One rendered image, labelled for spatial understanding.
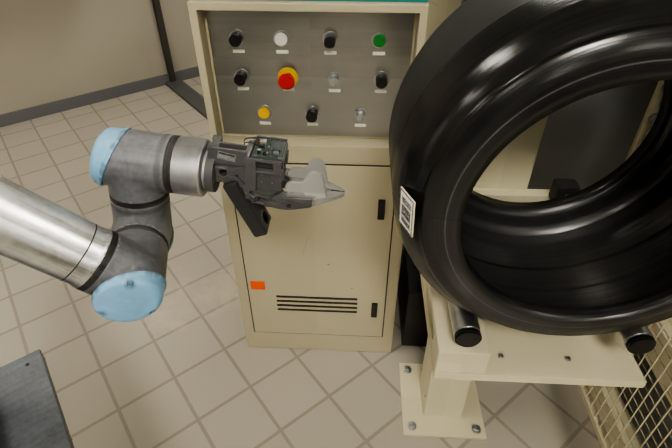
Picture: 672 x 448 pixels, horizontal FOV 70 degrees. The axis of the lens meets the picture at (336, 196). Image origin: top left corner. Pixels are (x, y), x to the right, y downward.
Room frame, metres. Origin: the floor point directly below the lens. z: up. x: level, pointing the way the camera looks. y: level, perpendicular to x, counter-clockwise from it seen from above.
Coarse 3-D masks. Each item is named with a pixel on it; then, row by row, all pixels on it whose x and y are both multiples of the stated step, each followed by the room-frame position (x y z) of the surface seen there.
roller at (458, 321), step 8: (448, 304) 0.57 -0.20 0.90; (456, 312) 0.54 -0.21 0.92; (464, 312) 0.54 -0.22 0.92; (456, 320) 0.53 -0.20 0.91; (464, 320) 0.52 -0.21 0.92; (472, 320) 0.52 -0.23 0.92; (456, 328) 0.51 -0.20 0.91; (464, 328) 0.50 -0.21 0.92; (472, 328) 0.50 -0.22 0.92; (456, 336) 0.50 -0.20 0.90; (464, 336) 0.50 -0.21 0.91; (472, 336) 0.50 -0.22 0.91; (480, 336) 0.50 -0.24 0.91; (464, 344) 0.50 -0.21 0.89; (472, 344) 0.50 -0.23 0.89
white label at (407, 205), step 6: (402, 192) 0.52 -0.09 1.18; (402, 198) 0.52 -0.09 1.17; (408, 198) 0.51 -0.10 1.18; (402, 204) 0.52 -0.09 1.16; (408, 204) 0.51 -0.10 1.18; (414, 204) 0.49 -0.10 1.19; (402, 210) 0.52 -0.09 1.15; (408, 210) 0.50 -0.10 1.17; (414, 210) 0.49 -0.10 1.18; (402, 216) 0.52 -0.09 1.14; (408, 216) 0.50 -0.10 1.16; (414, 216) 0.49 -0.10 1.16; (402, 222) 0.52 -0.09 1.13; (408, 222) 0.50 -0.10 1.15; (408, 228) 0.50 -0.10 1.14
